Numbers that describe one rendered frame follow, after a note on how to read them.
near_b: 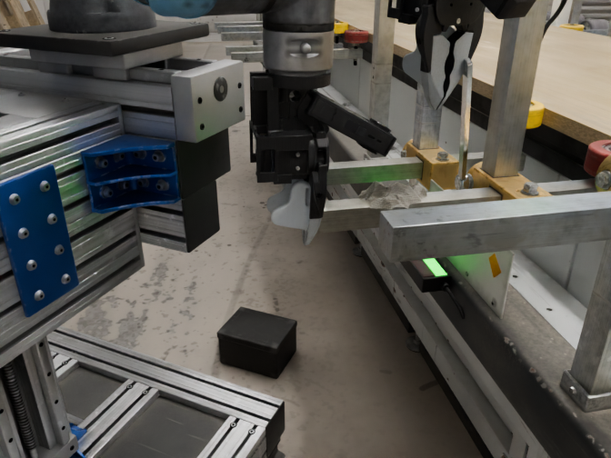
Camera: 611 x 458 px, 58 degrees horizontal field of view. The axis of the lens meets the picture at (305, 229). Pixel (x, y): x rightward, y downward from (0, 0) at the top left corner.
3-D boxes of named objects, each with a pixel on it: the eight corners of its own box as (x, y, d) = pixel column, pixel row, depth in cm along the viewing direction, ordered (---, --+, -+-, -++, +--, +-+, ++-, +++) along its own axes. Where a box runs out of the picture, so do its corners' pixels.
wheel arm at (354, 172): (283, 194, 92) (283, 170, 90) (280, 186, 95) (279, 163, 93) (523, 175, 99) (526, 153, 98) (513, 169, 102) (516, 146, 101)
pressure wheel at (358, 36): (351, 62, 193) (353, 26, 187) (371, 64, 188) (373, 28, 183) (338, 65, 187) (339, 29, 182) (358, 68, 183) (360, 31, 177)
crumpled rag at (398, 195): (368, 213, 66) (369, 194, 65) (352, 191, 72) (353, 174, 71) (438, 207, 67) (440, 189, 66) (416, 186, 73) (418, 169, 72)
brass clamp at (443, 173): (425, 192, 93) (428, 163, 91) (397, 164, 105) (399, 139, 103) (459, 189, 94) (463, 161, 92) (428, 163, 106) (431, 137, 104)
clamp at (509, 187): (510, 235, 69) (517, 198, 67) (462, 194, 81) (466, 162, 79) (551, 232, 70) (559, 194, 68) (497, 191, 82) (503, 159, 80)
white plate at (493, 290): (498, 319, 74) (510, 253, 69) (423, 233, 97) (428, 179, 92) (502, 318, 74) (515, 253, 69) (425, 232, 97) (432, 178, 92)
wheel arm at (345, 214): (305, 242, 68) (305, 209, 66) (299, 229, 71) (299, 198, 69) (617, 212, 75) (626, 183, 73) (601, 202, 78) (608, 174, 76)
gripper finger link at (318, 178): (302, 207, 68) (304, 139, 64) (316, 206, 68) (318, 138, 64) (310, 224, 63) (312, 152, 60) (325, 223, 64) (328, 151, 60)
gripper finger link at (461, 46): (426, 96, 72) (437, 22, 68) (460, 108, 68) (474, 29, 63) (408, 99, 70) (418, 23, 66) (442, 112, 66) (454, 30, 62)
